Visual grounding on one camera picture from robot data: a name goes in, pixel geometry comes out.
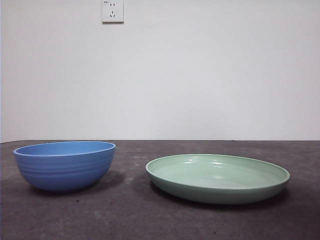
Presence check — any blue ribbed bowl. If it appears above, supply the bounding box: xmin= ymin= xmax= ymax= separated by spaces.
xmin=12 ymin=140 xmax=117 ymax=193

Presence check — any white wall socket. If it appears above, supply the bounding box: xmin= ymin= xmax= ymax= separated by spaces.
xmin=101 ymin=0 xmax=125 ymax=25

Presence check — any green round plate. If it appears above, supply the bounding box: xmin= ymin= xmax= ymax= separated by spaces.
xmin=145 ymin=153 xmax=291 ymax=206

